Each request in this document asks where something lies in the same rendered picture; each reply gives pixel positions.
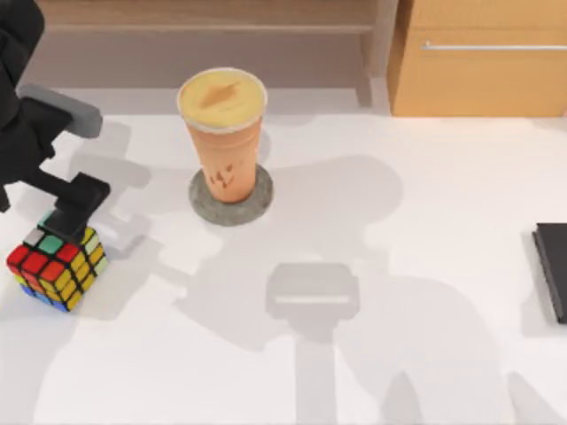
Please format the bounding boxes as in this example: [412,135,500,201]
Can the wooden cupboard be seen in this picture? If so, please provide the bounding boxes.
[386,0,567,119]

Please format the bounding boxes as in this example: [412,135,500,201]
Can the multicoloured puzzle cube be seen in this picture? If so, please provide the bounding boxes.
[5,211,110,313]

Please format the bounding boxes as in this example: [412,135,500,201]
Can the long metal handle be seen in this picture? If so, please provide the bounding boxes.
[420,41,567,51]

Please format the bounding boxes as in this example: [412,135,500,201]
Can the black book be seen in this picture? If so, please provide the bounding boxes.
[531,222,567,326]

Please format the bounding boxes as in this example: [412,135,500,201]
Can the grey round coaster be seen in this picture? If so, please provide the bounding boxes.
[189,164,275,227]

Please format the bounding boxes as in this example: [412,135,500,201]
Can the wooden open shelf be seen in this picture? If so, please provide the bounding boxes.
[19,0,400,108]

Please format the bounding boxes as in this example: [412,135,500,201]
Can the orange cup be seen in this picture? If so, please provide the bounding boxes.
[177,67,269,205]

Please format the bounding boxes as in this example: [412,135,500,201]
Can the wooden drawer front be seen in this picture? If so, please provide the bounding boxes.
[408,27,567,118]

